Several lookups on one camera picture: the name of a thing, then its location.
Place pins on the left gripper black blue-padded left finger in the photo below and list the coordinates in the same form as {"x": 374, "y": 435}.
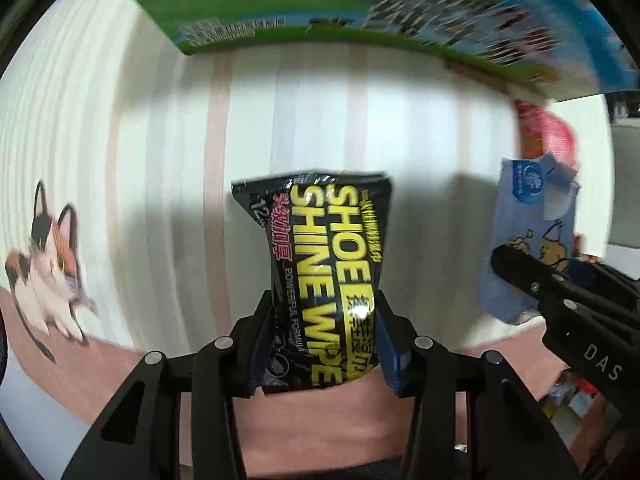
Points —
{"x": 136, "y": 436}

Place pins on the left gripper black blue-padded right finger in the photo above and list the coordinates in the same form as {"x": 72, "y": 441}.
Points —
{"x": 472, "y": 417}

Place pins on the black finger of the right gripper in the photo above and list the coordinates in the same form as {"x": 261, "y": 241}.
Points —
{"x": 530, "y": 274}

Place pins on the black yellow shoe wipes pack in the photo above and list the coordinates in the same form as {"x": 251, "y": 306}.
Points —
{"x": 326, "y": 234}

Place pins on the blue tissue pack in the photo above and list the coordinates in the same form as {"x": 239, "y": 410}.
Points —
{"x": 534, "y": 213}

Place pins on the red tissue pack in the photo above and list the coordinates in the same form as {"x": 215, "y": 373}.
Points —
{"x": 542, "y": 132}

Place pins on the striped cat table mat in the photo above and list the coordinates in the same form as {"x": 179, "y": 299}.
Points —
{"x": 145, "y": 142}

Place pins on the open cardboard box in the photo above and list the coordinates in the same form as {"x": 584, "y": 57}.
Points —
{"x": 563, "y": 48}

